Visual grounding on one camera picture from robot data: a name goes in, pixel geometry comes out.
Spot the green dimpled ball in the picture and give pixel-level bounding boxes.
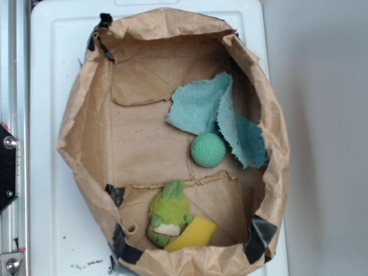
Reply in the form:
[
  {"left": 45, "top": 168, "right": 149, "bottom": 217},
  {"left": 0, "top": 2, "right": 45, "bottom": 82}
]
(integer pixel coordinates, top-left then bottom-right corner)
[{"left": 190, "top": 133, "right": 227, "bottom": 168}]

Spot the white plastic bin lid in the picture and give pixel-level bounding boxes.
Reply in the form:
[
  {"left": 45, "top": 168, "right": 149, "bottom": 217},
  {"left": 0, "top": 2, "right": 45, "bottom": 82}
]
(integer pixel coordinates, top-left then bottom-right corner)
[{"left": 28, "top": 0, "right": 289, "bottom": 276}]

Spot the teal frayed cloth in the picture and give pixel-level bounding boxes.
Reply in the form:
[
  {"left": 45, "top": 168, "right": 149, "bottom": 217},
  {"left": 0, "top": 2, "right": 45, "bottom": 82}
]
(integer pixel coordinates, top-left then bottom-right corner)
[{"left": 166, "top": 72, "right": 268, "bottom": 168}]

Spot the aluminium frame rail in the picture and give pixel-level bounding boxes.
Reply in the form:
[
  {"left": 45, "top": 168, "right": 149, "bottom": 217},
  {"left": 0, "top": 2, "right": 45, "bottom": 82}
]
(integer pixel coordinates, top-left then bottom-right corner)
[{"left": 1, "top": 1, "right": 32, "bottom": 275}]

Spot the black metal bracket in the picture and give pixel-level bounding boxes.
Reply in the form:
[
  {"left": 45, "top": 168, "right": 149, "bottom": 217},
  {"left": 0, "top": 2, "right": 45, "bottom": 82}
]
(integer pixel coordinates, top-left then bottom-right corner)
[{"left": 0, "top": 123, "right": 18, "bottom": 213}]

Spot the yellow sponge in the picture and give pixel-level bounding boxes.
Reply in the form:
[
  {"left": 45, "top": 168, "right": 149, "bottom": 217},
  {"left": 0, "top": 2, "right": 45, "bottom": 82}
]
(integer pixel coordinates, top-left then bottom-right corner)
[{"left": 164, "top": 216, "right": 216, "bottom": 252}]

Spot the green plush toy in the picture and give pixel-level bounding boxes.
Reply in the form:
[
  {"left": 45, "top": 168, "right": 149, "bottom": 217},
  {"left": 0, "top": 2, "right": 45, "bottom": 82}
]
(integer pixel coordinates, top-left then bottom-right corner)
[{"left": 147, "top": 180, "right": 193, "bottom": 248}]

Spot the brown paper bag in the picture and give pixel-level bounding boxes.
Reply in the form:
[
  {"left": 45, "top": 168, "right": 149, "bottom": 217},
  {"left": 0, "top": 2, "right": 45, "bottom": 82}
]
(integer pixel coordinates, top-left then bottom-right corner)
[{"left": 57, "top": 7, "right": 290, "bottom": 275}]

